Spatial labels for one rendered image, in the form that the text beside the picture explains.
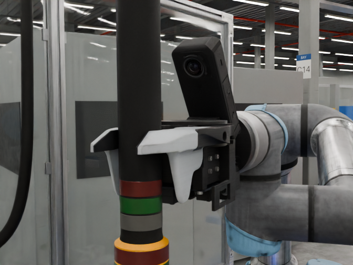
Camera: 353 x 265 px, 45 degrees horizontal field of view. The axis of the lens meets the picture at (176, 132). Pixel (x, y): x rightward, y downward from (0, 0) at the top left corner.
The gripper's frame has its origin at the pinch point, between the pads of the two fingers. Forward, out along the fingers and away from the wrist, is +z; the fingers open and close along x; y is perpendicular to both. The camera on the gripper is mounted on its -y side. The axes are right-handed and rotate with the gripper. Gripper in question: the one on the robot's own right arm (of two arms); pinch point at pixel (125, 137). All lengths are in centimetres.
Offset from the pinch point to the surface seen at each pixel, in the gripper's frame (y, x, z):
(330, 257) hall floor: 168, 53, -460
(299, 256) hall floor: 168, 85, -449
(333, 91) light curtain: -21, 71, -588
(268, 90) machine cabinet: -20, 116, -433
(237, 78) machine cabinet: -32, 138, -393
